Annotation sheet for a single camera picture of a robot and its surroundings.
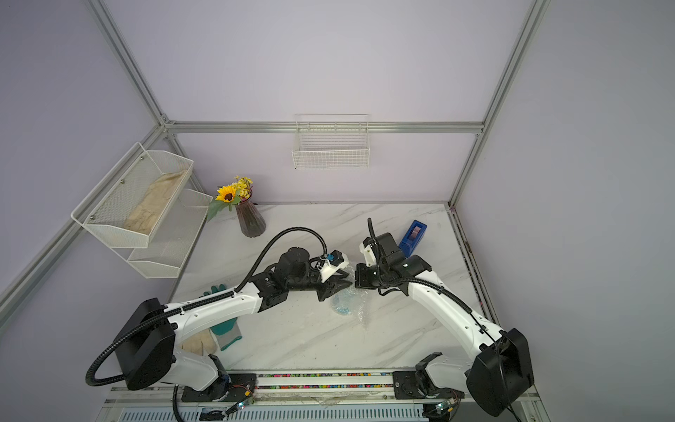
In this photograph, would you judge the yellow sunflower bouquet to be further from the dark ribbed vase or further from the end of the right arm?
the end of the right arm

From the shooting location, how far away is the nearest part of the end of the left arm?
24.5 inches

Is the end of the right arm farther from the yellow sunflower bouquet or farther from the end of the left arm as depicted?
the yellow sunflower bouquet

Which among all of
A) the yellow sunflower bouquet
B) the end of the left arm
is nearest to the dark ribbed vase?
the yellow sunflower bouquet

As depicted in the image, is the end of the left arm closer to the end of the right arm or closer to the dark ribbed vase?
the end of the right arm

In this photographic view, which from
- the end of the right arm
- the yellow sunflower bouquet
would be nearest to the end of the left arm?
the end of the right arm

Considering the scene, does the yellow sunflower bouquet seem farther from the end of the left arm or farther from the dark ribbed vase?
the end of the left arm

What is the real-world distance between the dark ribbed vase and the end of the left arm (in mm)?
426

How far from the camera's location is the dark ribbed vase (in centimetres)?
100
